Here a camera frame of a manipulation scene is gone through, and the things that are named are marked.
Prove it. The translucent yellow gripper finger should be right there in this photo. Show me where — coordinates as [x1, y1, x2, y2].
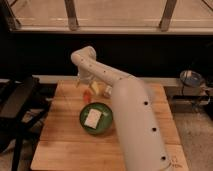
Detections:
[75, 76, 80, 88]
[90, 81, 100, 95]

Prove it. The orange red pepper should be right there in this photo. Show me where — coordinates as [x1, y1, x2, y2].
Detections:
[83, 90, 91, 104]

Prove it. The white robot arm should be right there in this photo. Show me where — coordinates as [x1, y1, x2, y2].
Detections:
[71, 46, 173, 171]

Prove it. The clear plastic bottle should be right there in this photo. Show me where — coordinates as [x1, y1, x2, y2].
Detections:
[103, 85, 112, 98]

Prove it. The white sponge block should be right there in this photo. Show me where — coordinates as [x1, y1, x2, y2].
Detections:
[84, 109, 102, 129]

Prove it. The green round plate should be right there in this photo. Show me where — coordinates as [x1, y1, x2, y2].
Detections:
[79, 102, 113, 135]

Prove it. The black chair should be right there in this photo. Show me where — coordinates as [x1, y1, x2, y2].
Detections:
[0, 76, 50, 171]

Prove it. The metal bowl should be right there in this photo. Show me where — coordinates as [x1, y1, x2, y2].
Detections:
[180, 70, 204, 87]

